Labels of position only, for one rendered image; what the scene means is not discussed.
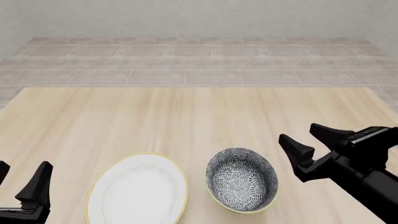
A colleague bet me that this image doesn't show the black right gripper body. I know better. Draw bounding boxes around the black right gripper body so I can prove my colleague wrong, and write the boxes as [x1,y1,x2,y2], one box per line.
[295,125,398,185]

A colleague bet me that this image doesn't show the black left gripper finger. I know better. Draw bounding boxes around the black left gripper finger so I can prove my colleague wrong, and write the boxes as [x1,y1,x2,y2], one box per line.
[0,161,11,187]
[14,161,54,210]

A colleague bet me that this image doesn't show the white plate with yellow rim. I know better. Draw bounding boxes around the white plate with yellow rim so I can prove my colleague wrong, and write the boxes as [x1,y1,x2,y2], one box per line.
[86,152,188,224]

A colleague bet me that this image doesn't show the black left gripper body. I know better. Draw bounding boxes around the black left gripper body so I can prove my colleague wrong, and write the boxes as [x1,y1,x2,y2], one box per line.
[0,205,52,224]

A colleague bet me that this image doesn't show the black and white patterned bowl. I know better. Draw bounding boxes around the black and white patterned bowl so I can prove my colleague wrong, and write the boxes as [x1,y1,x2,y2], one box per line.
[205,146,279,213]

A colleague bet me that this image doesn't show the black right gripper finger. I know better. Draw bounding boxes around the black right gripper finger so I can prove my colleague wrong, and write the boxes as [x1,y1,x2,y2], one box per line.
[309,123,356,151]
[278,133,316,172]

